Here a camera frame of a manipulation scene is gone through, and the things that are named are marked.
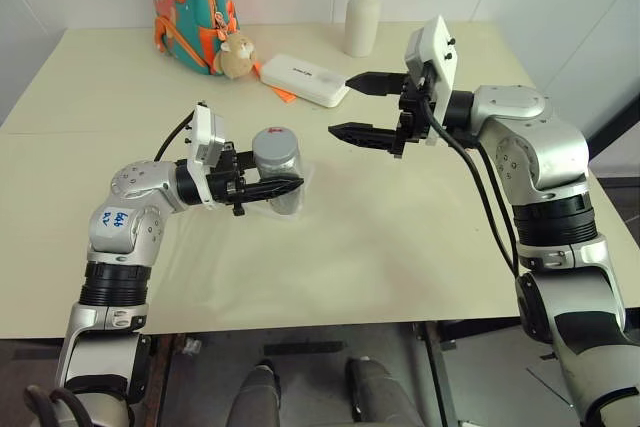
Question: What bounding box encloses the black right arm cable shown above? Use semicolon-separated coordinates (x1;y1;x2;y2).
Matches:
469;139;521;268
422;95;521;279

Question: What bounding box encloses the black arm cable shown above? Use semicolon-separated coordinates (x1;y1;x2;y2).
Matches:
422;95;521;279
153;115;197;162
469;139;521;268

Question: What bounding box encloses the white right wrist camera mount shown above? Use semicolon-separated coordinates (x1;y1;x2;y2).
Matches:
403;14;460;148

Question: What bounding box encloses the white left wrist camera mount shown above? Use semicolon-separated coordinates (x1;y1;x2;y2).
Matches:
185;104;229;211

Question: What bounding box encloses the metal table leg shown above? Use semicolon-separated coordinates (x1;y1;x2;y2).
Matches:
418;320;464;427

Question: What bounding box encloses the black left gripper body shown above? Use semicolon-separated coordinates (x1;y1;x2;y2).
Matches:
207;142;252;218

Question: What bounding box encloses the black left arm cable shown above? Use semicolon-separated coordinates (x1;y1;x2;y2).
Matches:
153;115;197;162

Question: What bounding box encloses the orange paper piece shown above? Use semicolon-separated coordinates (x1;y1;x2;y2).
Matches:
253;61;297;105

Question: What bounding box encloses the beige plush hamster toy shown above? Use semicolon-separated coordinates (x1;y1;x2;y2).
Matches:
213;30;259;80

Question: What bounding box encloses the clear jar with gray lid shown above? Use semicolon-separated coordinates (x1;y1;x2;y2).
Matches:
251;127;307;219

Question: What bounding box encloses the black looped cable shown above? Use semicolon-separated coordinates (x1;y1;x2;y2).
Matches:
23;384;94;427

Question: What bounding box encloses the white ceramic vase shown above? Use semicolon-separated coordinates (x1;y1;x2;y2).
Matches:
342;0;383;59

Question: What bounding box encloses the white handwritten label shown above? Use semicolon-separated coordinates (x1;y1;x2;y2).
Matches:
94;206;133;240

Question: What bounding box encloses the white flat rectangular box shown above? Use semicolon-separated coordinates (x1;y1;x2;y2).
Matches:
260;52;351;110

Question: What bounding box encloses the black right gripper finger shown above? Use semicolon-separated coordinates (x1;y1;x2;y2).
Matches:
326;121;398;152
344;71;408;97

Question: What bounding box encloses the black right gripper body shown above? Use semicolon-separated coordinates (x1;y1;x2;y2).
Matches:
391;62;437;159

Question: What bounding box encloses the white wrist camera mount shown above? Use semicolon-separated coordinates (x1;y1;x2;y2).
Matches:
403;14;460;148
185;104;229;211

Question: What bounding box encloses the teal dinosaur backpack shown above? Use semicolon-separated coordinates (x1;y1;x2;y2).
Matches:
142;0;242;77

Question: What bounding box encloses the dark gray rounded shape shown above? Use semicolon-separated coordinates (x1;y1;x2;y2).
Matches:
227;359;282;427
344;355;427;427

